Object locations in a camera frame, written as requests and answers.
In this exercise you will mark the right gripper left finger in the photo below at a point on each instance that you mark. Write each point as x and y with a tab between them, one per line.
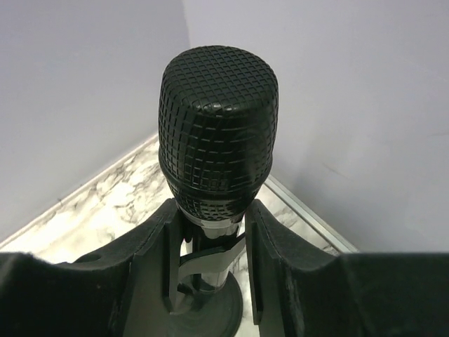
125	288

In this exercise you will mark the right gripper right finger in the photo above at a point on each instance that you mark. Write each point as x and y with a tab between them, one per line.
299	290

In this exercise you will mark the round base clip stand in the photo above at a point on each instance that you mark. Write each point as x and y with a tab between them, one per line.
209	298

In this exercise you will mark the black microphone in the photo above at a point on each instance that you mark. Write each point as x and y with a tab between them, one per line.
218	112

